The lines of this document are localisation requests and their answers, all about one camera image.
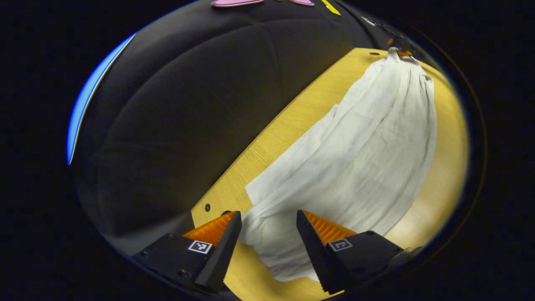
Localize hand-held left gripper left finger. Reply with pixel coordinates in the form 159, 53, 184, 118
133, 210, 243, 294

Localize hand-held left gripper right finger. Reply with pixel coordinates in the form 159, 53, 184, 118
296, 209, 423, 294

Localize white jeans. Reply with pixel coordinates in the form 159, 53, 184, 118
240, 47, 438, 283

